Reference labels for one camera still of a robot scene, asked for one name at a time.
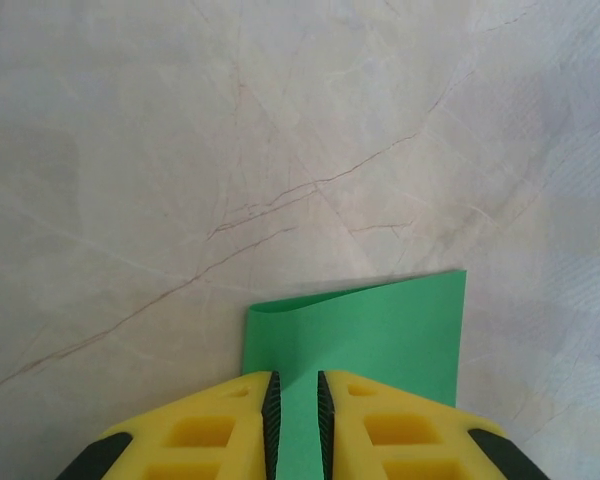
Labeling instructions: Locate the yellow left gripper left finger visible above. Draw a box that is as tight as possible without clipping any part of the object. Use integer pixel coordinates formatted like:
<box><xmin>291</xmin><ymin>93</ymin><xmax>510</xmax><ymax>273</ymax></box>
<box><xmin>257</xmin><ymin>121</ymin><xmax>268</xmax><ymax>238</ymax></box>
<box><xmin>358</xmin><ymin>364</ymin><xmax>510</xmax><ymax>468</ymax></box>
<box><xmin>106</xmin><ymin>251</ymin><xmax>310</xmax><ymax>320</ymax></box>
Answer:
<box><xmin>54</xmin><ymin>369</ymin><xmax>285</xmax><ymax>480</ymax></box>

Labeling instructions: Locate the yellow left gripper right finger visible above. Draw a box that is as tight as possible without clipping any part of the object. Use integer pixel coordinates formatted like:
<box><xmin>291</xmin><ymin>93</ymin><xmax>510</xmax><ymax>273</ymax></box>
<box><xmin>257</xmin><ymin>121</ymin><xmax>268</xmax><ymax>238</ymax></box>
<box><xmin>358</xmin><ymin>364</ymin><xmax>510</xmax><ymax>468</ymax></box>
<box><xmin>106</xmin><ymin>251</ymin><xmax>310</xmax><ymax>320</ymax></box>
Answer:
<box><xmin>317</xmin><ymin>369</ymin><xmax>549</xmax><ymax>480</ymax></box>

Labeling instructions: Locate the green paper sheet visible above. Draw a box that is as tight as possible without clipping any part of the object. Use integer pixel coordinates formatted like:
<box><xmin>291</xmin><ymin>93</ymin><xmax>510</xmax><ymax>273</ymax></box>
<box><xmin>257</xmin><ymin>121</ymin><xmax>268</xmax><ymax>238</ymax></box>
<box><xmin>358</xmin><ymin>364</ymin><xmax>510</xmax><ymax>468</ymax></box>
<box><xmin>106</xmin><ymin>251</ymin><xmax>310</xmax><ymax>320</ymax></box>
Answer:
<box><xmin>242</xmin><ymin>269</ymin><xmax>469</xmax><ymax>480</ymax></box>

